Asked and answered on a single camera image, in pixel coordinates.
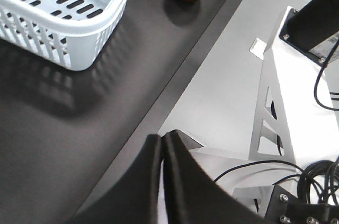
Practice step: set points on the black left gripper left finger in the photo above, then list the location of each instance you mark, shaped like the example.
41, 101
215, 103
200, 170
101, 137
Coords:
134, 197

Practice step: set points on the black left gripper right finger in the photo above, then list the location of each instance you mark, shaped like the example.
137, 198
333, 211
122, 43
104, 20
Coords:
191, 196

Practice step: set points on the light blue plastic basket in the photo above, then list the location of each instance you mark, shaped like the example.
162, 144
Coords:
69, 33

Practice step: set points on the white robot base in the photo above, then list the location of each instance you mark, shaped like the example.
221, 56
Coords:
291, 168

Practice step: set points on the black wooden fruit display table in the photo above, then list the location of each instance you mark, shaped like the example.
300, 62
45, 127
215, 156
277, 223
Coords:
60, 130

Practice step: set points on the metal floor socket plate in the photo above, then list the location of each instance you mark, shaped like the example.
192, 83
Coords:
258, 47

